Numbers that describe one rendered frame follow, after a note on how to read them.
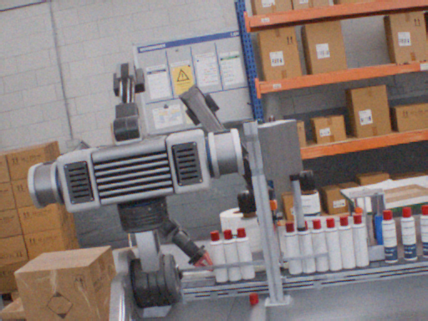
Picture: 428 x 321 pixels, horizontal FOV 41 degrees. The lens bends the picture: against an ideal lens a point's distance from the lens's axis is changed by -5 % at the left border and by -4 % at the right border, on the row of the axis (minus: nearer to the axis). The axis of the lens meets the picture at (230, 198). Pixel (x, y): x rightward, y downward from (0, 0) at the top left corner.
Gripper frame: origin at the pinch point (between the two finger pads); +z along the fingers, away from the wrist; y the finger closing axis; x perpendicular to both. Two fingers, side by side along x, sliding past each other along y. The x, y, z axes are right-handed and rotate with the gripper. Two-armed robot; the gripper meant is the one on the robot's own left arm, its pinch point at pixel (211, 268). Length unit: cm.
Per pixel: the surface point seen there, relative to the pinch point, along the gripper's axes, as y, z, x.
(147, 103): 406, -126, 69
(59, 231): 258, -89, 176
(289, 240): -2.4, 12.9, -30.8
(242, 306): -17.0, 15.9, -3.9
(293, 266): -2.6, 21.3, -24.5
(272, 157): -18, -15, -52
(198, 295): -5.4, 3.0, 10.1
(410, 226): -3, 41, -67
